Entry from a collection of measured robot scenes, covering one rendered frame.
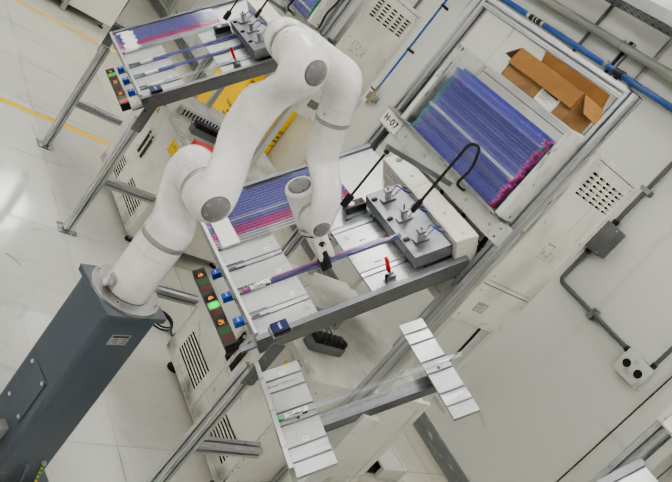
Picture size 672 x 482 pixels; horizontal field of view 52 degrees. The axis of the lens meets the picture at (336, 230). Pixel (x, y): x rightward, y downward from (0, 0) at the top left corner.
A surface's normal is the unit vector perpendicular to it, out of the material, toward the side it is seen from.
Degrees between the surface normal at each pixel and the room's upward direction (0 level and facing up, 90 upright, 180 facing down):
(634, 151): 90
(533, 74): 80
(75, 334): 90
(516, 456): 90
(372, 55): 90
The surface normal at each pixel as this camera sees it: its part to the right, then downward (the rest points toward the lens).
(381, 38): 0.42, 0.61
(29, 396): -0.58, -0.16
